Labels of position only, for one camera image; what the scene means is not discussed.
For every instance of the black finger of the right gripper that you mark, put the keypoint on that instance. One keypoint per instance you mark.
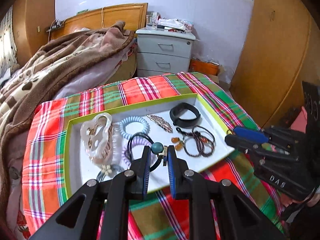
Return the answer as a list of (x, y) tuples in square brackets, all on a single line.
[(249, 147), (250, 134)]

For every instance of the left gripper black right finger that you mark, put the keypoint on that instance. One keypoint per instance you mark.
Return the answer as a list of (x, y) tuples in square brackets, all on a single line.
[(217, 210)]

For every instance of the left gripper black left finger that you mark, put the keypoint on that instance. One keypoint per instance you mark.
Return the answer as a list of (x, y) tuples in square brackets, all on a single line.
[(100, 210)]

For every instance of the black smart wristband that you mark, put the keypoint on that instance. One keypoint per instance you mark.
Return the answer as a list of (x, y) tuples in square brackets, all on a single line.
[(184, 115)]

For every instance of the cream translucent hair claw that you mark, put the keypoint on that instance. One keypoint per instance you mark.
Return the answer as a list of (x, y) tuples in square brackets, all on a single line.
[(96, 135)]

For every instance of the pink rhinestone hair clip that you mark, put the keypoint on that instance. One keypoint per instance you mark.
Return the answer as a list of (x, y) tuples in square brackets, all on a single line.
[(161, 122)]

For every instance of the black hair tie teal bead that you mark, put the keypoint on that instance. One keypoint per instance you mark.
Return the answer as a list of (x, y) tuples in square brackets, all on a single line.
[(156, 148)]

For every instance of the red green plaid cloth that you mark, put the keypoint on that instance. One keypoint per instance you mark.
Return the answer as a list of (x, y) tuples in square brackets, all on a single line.
[(43, 184)]

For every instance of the orange box on floor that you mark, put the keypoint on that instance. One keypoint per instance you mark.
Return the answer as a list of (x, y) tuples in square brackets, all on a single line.
[(204, 67)]

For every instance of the wooden cabinet on right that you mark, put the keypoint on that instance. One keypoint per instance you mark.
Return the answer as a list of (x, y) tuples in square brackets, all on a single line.
[(281, 51)]

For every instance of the grey nightstand with drawers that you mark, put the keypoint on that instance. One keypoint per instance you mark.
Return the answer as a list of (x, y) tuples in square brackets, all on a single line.
[(161, 51)]

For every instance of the brown paw print blanket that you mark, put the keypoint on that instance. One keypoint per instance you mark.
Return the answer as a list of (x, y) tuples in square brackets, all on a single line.
[(52, 66)]

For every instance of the clutter on nightstand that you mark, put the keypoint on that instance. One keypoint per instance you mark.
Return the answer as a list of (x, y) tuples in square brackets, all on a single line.
[(154, 21)]

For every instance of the wooden bed headboard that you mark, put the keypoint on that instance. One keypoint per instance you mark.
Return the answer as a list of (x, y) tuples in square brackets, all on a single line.
[(133, 14)]

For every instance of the dotted window curtain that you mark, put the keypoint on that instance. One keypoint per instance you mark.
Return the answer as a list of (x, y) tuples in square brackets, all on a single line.
[(8, 47)]

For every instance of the tall wooden wardrobe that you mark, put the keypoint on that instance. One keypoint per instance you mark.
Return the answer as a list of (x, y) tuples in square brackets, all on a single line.
[(30, 18)]

